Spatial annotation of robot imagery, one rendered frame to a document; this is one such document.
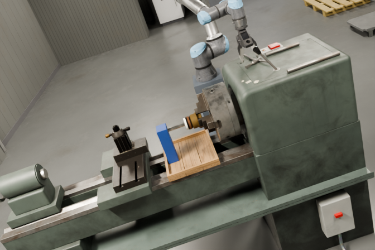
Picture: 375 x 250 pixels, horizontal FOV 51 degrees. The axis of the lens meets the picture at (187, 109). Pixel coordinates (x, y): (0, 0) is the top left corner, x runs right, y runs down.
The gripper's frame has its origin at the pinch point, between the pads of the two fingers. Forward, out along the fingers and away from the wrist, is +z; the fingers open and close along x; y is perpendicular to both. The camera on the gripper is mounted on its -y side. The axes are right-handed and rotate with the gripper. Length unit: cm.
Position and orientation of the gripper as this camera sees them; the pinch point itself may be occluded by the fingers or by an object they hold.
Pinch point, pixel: (250, 59)
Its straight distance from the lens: 228.7
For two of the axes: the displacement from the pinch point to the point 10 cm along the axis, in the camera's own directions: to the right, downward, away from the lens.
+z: 3.0, 8.5, 4.4
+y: -1.4, -4.2, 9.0
